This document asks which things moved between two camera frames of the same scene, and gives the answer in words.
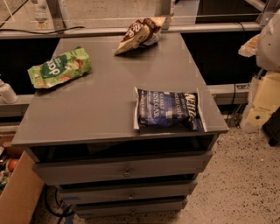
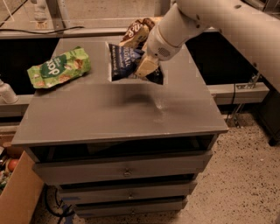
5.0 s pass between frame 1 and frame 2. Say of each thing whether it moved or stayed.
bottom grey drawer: stayed
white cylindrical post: stayed
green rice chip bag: stayed
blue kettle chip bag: moved
